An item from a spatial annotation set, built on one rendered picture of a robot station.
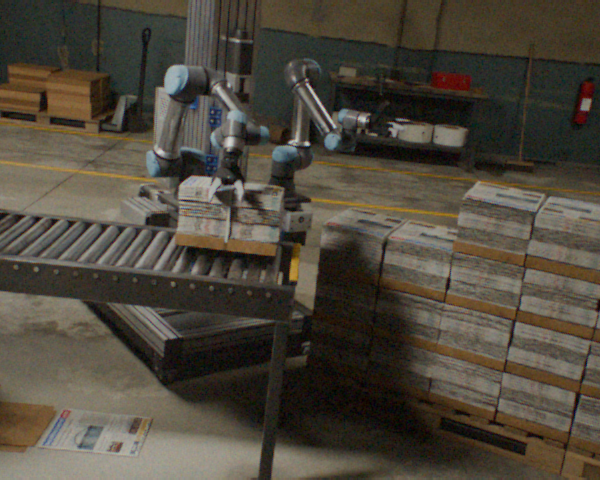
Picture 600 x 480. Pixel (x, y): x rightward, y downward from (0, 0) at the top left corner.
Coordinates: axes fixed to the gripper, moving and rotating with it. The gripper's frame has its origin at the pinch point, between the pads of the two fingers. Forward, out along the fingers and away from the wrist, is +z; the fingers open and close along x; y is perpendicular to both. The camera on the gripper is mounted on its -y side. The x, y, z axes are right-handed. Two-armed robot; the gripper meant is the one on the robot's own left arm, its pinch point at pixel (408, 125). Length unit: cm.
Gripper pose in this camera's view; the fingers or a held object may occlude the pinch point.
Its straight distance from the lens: 367.9
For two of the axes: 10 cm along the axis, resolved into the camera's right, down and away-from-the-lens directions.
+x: -5.1, 3.2, -8.0
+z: 8.6, 2.4, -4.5
